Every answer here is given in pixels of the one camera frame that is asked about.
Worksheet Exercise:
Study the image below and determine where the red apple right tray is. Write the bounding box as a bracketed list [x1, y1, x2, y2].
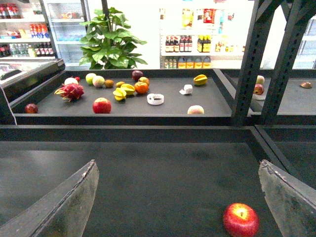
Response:
[253, 83, 265, 95]

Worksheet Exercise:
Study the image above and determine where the black metal shelf post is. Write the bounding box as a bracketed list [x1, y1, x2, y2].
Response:
[232, 0, 316, 126]

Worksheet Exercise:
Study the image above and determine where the yellow star fruit front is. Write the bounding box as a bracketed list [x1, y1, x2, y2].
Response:
[113, 87, 126, 101]

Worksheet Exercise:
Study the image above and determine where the white round fruit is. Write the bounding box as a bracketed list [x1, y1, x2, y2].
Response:
[64, 77, 79, 85]

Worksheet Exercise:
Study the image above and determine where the small dark red apple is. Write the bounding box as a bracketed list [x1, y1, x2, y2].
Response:
[25, 103, 39, 114]

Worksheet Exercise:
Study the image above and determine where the yellow star fruit far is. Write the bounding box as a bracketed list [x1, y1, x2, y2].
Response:
[193, 75, 208, 86]

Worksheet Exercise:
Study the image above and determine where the brown kiwi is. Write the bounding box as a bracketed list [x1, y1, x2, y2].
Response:
[104, 79, 114, 88]

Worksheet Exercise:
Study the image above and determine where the green apple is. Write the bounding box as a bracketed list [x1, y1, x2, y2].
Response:
[85, 73, 96, 85]

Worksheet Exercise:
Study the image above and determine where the brown fruit far right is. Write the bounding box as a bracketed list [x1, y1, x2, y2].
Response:
[300, 81, 313, 89]

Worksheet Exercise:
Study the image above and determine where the white tape ring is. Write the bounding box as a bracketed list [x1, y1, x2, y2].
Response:
[147, 93, 165, 106]

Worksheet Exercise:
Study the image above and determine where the left drinks shelf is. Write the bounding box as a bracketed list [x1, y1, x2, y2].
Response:
[0, 0, 57, 60]

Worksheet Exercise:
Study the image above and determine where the red apple near gripper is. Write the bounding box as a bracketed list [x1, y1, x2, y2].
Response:
[223, 203, 260, 237]

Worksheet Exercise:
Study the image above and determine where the grocery shelf with bottles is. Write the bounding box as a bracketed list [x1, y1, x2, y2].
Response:
[159, 4, 250, 69]

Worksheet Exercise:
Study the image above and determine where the yellow star fruit back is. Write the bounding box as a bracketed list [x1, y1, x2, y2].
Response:
[120, 83, 135, 95]

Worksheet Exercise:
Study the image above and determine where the red apple on tray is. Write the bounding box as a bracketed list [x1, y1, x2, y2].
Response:
[92, 97, 112, 114]

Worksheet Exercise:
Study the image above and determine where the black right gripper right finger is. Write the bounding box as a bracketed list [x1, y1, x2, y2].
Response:
[258, 159, 316, 237]

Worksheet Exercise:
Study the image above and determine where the orange persimmon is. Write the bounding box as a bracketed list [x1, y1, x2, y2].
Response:
[134, 82, 149, 95]

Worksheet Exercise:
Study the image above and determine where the red yellow apple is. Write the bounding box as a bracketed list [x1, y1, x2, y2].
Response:
[138, 77, 150, 85]

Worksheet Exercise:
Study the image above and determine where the dark purple plum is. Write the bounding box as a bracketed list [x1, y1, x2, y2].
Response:
[132, 70, 143, 81]

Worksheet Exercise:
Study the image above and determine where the pale green melon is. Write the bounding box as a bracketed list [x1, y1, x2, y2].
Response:
[92, 76, 105, 88]

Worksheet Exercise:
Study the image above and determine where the green potted plant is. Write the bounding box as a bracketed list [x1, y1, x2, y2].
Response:
[79, 7, 147, 70]

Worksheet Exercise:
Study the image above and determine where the pale apple right tray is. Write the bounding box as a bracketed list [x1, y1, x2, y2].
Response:
[256, 75, 265, 85]

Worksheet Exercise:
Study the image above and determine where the pink dragon fruit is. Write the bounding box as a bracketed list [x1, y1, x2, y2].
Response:
[54, 83, 84, 102]

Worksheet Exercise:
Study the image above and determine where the yellow star fruit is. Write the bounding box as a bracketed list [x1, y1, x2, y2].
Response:
[120, 83, 135, 95]
[113, 87, 126, 101]
[193, 75, 208, 86]

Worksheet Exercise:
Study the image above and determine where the pale peach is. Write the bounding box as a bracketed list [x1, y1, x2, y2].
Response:
[187, 105, 204, 115]

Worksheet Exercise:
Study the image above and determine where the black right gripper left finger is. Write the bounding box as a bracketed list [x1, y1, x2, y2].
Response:
[0, 160, 99, 237]

